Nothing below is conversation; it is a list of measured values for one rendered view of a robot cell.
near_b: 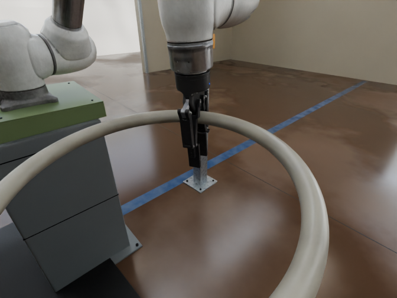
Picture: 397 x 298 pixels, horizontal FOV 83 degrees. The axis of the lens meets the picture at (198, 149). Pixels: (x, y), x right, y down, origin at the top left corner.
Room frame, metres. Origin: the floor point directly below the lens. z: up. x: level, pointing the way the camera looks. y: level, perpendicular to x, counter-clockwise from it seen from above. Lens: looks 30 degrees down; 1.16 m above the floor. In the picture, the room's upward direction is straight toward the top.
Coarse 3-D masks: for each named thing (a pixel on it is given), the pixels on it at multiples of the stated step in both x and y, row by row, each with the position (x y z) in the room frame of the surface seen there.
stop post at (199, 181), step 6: (204, 156) 1.44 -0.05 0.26; (204, 162) 1.44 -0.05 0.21; (198, 168) 1.42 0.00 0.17; (204, 168) 1.44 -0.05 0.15; (198, 174) 1.42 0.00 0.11; (204, 174) 1.44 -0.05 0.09; (186, 180) 1.46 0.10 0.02; (192, 180) 1.47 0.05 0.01; (198, 180) 1.42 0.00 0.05; (204, 180) 1.44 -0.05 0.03; (210, 180) 1.47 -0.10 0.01; (216, 180) 1.47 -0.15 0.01; (192, 186) 1.39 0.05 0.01; (198, 186) 1.39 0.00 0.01; (204, 186) 1.39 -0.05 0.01; (210, 186) 1.40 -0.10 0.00
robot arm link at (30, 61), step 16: (0, 32) 0.82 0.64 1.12; (16, 32) 0.85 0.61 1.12; (0, 48) 0.80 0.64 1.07; (16, 48) 0.82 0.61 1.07; (32, 48) 0.87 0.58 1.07; (0, 64) 0.79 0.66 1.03; (16, 64) 0.81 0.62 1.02; (32, 64) 0.85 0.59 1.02; (48, 64) 0.90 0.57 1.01; (0, 80) 0.79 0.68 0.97; (16, 80) 0.80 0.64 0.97; (32, 80) 0.84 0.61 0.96
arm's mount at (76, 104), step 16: (64, 96) 0.93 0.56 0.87; (80, 96) 0.94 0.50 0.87; (96, 96) 0.95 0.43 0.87; (0, 112) 0.74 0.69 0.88; (16, 112) 0.75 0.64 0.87; (32, 112) 0.75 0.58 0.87; (48, 112) 0.76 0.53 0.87; (64, 112) 0.80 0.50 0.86; (80, 112) 0.83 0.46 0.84; (96, 112) 0.87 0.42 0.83; (0, 128) 0.67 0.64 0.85; (16, 128) 0.69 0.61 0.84; (32, 128) 0.72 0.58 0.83; (48, 128) 0.75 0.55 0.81
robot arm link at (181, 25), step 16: (160, 0) 0.46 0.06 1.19; (176, 0) 0.44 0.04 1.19; (192, 0) 0.44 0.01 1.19; (208, 0) 0.45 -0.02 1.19; (224, 0) 0.49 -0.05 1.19; (160, 16) 0.47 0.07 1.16; (176, 16) 0.44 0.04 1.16; (192, 16) 0.44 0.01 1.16; (208, 16) 0.45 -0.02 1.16; (224, 16) 0.51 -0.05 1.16; (176, 32) 0.45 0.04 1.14; (192, 32) 0.44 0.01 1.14; (208, 32) 0.46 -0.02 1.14
